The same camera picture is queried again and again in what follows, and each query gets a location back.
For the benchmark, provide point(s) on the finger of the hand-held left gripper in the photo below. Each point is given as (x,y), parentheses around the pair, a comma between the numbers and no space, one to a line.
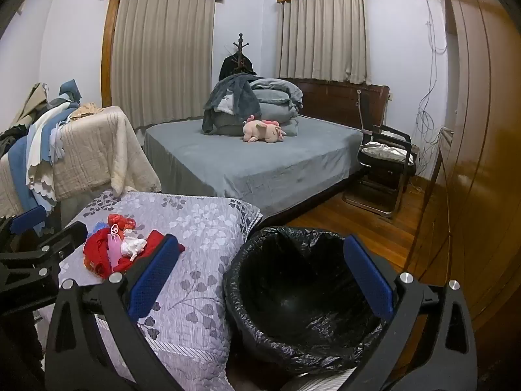
(61,241)
(28,218)

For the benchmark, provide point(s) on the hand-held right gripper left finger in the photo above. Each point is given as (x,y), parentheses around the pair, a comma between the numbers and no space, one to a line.
(154,277)

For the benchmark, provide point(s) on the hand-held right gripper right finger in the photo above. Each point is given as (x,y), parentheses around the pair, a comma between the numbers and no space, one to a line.
(368,277)

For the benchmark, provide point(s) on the black trash bag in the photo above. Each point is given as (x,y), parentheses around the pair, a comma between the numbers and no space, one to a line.
(293,293)

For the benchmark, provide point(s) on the white crumpled paper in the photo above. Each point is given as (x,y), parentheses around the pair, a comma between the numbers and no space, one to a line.
(134,246)

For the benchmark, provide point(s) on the orange-red bubble sheet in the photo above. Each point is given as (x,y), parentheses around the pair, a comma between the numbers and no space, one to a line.
(95,254)

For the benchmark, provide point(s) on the blue white scalloped blanket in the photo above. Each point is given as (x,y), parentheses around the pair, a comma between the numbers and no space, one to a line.
(36,163)

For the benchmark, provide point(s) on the red plastic bag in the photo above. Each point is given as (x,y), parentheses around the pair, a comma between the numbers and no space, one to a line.
(122,222)

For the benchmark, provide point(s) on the dark cloth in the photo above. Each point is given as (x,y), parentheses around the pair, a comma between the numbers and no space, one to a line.
(10,142)

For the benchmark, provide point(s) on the beige quilt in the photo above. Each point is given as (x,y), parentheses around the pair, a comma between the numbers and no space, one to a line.
(89,150)

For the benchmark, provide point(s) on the tan cloth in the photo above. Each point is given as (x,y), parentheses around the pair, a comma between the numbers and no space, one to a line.
(34,102)

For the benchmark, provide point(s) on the white chair cushion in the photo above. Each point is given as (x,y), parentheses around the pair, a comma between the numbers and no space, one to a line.
(382,151)

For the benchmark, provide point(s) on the teal cloth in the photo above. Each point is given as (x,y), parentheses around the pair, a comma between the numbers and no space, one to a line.
(71,89)

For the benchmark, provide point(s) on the bed with grey sheet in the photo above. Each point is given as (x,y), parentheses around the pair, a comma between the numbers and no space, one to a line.
(244,163)

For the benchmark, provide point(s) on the wooden side table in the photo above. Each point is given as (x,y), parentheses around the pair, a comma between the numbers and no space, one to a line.
(445,136)

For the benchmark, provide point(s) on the brown wooden wardrobe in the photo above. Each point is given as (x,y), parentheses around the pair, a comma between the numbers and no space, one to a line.
(484,150)

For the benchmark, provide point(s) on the dark wooden headboard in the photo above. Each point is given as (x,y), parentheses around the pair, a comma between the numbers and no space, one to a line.
(325,102)

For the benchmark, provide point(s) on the pink plush toy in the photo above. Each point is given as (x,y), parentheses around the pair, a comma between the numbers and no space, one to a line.
(262,130)

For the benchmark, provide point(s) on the pile of grey clothes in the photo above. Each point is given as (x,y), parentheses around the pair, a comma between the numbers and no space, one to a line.
(228,97)

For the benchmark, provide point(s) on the folded grey duvet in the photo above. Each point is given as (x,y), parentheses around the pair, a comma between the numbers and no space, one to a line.
(276,102)

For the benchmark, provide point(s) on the wide beige curtain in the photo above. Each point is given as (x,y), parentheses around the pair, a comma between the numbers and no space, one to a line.
(163,57)

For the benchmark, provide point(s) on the black coat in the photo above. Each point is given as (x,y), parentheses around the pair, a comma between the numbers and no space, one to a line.
(228,69)

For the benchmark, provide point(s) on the wooden coat rack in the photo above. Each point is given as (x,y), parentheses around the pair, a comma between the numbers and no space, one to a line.
(240,49)

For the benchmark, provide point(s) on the metal frame chair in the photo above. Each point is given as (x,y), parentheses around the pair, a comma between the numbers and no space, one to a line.
(390,187)

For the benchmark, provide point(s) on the wooden window frame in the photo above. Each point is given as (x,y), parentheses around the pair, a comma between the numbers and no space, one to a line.
(107,57)

